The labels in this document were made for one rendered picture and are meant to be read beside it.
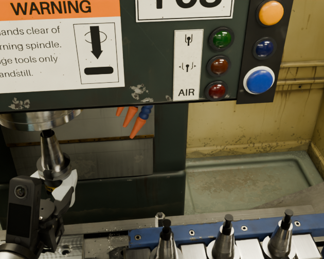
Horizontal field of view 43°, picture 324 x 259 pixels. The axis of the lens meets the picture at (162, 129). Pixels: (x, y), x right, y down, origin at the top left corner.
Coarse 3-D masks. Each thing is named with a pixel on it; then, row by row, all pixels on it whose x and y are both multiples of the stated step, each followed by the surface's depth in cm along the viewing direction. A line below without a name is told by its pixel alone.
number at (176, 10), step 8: (176, 0) 40; (184, 0) 40; (192, 0) 40; (200, 0) 40; (208, 0) 40; (216, 0) 41; (224, 0) 41; (176, 8) 41; (184, 8) 41; (192, 8) 41; (200, 8) 41; (208, 8) 41; (216, 8) 41; (224, 8) 41
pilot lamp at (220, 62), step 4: (216, 60) 44; (220, 60) 44; (224, 60) 44; (212, 64) 45; (216, 64) 44; (220, 64) 44; (224, 64) 44; (212, 68) 45; (216, 68) 45; (220, 68) 45; (224, 68) 45; (216, 72) 45; (220, 72) 45
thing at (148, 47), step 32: (128, 0) 40; (128, 32) 42; (160, 32) 42; (128, 64) 44; (160, 64) 44; (0, 96) 45; (32, 96) 45; (64, 96) 46; (96, 96) 46; (128, 96) 46; (160, 96) 47
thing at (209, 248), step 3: (213, 240) 81; (210, 243) 80; (213, 243) 80; (210, 246) 80; (207, 249) 79; (210, 249) 79; (237, 249) 79; (207, 252) 79; (210, 252) 79; (237, 252) 79; (207, 255) 78; (210, 255) 78; (237, 255) 78; (207, 258) 79; (210, 258) 78; (213, 258) 78; (234, 258) 78; (237, 258) 78
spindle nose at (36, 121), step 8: (32, 112) 61; (40, 112) 61; (48, 112) 62; (56, 112) 63; (64, 112) 64; (72, 112) 65; (80, 112) 67; (0, 120) 64; (8, 120) 62; (16, 120) 62; (24, 120) 62; (32, 120) 62; (40, 120) 62; (48, 120) 63; (56, 120) 64; (64, 120) 65; (16, 128) 63; (24, 128) 63; (32, 128) 63; (40, 128) 63; (48, 128) 64
